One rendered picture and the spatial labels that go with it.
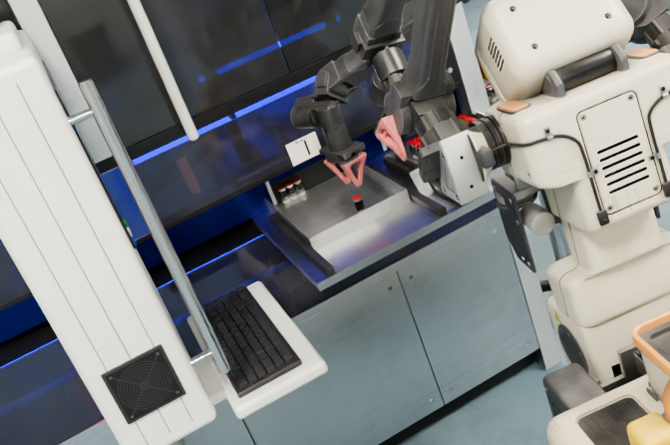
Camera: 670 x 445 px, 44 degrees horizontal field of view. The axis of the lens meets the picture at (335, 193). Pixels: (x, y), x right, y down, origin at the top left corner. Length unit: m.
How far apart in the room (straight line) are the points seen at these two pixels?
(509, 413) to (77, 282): 1.54
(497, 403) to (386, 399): 0.38
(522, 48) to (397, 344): 1.29
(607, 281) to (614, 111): 0.32
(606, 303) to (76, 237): 0.90
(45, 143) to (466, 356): 1.54
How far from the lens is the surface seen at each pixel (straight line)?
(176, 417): 1.61
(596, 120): 1.31
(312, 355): 1.67
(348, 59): 1.85
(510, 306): 2.55
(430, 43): 1.30
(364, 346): 2.35
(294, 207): 2.13
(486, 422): 2.61
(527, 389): 2.68
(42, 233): 1.43
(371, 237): 1.84
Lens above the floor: 1.71
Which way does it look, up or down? 23 degrees down
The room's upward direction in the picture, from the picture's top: 21 degrees counter-clockwise
